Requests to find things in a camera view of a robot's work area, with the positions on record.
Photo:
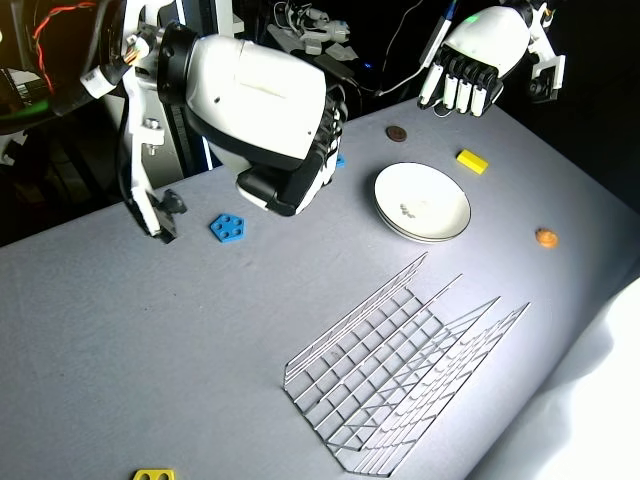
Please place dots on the white grey device parts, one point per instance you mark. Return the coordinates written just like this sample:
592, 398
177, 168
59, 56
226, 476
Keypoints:
310, 30

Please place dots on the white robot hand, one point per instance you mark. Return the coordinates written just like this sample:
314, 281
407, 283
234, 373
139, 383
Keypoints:
492, 40
250, 110

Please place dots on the small blue block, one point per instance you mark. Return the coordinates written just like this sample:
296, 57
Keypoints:
340, 161

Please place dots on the orange toy food piece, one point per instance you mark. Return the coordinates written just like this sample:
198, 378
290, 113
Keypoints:
546, 238

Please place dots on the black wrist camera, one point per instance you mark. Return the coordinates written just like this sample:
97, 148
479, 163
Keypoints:
172, 202
545, 85

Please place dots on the black power adapter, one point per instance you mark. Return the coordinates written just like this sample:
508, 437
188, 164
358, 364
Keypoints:
336, 66

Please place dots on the white robot body column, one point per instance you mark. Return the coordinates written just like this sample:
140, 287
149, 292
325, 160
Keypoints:
162, 170

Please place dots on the brown round disc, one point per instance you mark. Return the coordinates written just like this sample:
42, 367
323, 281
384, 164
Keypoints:
396, 133

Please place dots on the blue pentagon block with holes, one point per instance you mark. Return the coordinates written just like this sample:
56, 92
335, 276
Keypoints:
227, 228

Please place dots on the yellow rectangular block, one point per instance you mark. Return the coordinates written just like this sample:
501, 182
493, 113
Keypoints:
472, 161

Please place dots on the yellow block with holes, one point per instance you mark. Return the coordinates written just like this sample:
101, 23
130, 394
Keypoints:
154, 475

